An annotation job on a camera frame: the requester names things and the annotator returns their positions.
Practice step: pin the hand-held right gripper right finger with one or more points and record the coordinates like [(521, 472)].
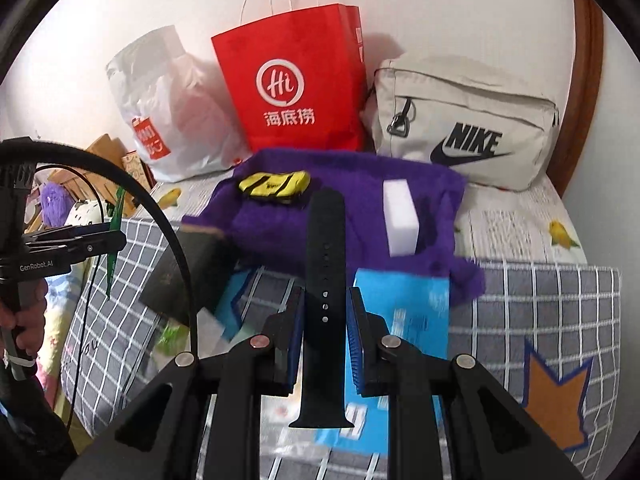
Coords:
[(356, 350)]

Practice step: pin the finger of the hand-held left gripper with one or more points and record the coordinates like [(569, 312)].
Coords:
[(90, 232), (90, 246)]

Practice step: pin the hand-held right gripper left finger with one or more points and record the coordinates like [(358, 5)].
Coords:
[(299, 330)]

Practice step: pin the green wipes packet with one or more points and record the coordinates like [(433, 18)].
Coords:
[(117, 210)]

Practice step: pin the light green tissue packet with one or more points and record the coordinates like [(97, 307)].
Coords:
[(170, 337)]

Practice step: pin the white sponge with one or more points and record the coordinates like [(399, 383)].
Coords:
[(400, 220)]

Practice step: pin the yellow mesh pouch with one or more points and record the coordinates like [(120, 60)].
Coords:
[(270, 185)]

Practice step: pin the purple towel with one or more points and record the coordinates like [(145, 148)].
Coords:
[(360, 185)]

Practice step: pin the person's left forearm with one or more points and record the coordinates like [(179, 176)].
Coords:
[(30, 425)]

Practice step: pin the person's left hand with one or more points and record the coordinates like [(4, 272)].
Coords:
[(35, 325)]

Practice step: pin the white dotted pillow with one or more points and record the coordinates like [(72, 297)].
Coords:
[(82, 212)]

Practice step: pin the purple plush toy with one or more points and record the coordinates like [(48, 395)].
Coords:
[(55, 202)]

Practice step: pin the colourful quilt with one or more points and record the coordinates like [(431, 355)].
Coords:
[(60, 310)]

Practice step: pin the blue tissue pack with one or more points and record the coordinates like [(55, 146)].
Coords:
[(400, 305)]

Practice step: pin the patterned box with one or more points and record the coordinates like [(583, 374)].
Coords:
[(135, 170)]

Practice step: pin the dark green tea tin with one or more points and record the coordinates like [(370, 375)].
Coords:
[(210, 270)]

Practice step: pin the white plastic shopping bag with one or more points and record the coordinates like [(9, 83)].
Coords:
[(165, 85)]

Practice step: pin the grey checked blanket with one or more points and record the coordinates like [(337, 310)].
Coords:
[(525, 310)]

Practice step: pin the beige sling bag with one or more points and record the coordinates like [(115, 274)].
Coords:
[(475, 105)]

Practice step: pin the red paper bag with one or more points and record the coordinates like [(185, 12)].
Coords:
[(300, 50)]

